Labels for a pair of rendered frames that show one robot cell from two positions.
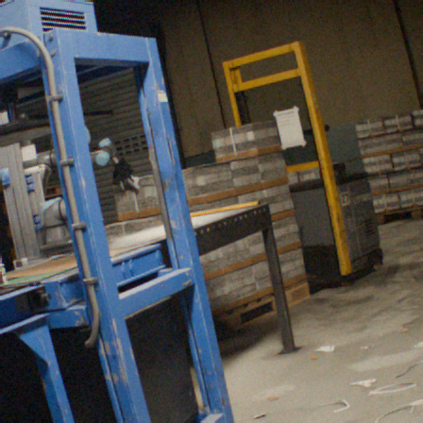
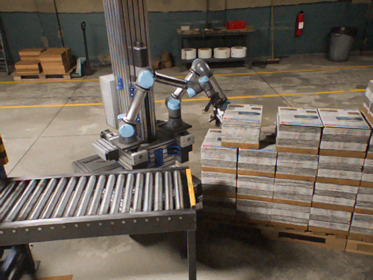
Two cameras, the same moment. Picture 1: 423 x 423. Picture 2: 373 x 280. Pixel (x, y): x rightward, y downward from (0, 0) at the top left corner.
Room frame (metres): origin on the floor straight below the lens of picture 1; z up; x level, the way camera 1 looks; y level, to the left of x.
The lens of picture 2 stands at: (3.54, -1.68, 2.00)
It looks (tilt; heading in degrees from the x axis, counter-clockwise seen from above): 26 degrees down; 62
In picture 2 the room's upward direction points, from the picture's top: 2 degrees counter-clockwise
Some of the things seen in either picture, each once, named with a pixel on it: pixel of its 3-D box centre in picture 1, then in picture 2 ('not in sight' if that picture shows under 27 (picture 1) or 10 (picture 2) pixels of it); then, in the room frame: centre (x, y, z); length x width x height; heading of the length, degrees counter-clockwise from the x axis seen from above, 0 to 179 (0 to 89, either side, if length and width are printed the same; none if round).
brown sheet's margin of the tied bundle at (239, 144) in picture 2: (167, 207); (240, 140); (5.02, 0.23, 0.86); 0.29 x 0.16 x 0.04; 139
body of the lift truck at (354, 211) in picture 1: (327, 228); not in sight; (6.43, -0.90, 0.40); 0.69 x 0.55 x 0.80; 48
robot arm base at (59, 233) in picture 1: (58, 233); (126, 135); (4.27, 0.80, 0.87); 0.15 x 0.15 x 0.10
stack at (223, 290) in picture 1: (200, 270); (273, 185); (5.29, 0.12, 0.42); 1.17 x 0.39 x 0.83; 138
